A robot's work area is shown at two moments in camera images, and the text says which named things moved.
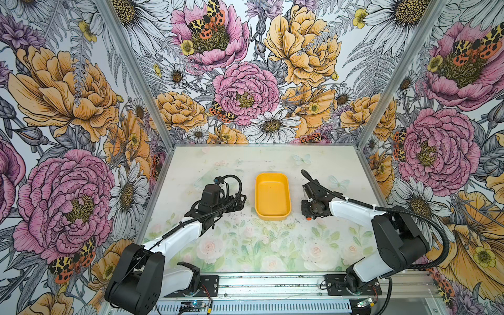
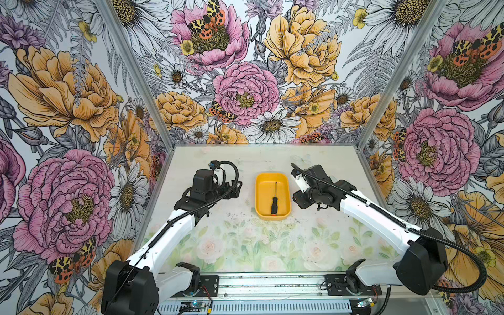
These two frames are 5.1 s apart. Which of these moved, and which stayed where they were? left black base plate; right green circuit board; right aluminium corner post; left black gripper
Moved: left black gripper
Stayed: left black base plate; right green circuit board; right aluminium corner post
